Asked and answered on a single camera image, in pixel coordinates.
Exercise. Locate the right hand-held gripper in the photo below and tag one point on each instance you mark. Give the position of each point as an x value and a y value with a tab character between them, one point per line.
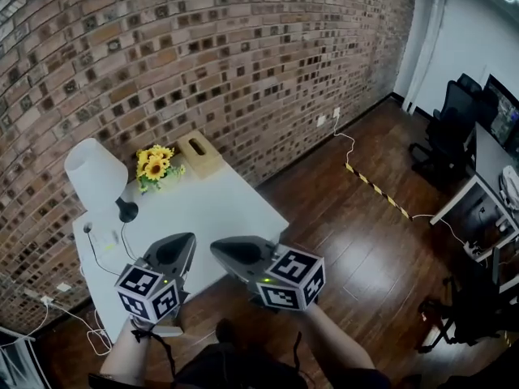
292	282

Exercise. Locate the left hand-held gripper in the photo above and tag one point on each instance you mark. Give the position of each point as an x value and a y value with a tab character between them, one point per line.
146	294

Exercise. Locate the white table lamp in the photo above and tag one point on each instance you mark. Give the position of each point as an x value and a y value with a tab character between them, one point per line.
95	172

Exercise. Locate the person's left forearm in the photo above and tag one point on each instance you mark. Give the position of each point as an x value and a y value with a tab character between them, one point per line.
125	351

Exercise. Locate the person's right forearm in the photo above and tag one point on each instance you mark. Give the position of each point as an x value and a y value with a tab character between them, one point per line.
336	338

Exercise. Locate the white table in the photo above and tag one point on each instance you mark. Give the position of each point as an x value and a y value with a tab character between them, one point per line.
211	213

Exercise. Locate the person's black shoe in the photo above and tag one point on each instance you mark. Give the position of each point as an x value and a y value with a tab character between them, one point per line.
225	330

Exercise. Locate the yellow sunflower bouquet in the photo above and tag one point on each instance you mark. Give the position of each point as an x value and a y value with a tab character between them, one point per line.
156	168

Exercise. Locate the wooden tissue box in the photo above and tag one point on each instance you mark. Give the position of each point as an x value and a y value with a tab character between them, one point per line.
202	158

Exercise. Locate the person's black clothing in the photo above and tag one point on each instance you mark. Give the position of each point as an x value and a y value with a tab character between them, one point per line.
243	371

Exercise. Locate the yellow black striped floor tape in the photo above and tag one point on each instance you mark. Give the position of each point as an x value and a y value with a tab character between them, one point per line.
379	191

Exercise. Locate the black swivel chair base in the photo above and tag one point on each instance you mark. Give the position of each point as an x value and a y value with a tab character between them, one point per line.
466	310

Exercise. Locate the black office chair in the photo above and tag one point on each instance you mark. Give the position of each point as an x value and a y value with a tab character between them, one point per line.
454	128

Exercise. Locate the black monitor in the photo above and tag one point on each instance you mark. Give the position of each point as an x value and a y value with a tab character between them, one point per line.
503	112

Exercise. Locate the white wall plug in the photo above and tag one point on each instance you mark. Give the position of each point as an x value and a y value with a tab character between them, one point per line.
47	300
336	112

